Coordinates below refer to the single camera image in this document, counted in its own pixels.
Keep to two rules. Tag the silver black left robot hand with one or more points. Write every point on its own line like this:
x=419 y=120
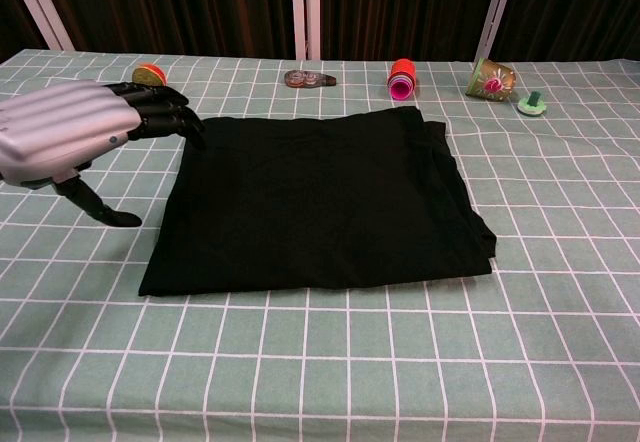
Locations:
x=65 y=122

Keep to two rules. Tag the black cloth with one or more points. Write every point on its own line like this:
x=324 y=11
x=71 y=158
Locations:
x=310 y=197

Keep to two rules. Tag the orange and olive round toy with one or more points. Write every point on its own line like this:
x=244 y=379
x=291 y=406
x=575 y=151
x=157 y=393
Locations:
x=149 y=74

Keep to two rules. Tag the dark brown curtain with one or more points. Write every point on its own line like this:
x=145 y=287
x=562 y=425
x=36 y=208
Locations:
x=175 y=7

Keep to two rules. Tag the brown flat figurine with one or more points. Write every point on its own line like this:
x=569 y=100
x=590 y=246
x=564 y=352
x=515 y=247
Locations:
x=308 y=79

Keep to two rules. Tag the red pink stacked cups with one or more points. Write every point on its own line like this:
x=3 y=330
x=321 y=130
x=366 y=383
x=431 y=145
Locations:
x=401 y=80

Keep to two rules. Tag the olive floral painted cup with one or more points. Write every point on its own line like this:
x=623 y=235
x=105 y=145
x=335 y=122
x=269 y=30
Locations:
x=491 y=81

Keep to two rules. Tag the green checked tablecloth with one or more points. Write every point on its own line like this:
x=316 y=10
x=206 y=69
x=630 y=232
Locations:
x=450 y=312

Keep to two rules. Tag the small green round toy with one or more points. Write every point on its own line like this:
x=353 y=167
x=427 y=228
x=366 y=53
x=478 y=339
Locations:
x=533 y=104

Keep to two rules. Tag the white metal frame post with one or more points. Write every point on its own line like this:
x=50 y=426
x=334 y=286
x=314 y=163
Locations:
x=305 y=9
x=42 y=4
x=495 y=9

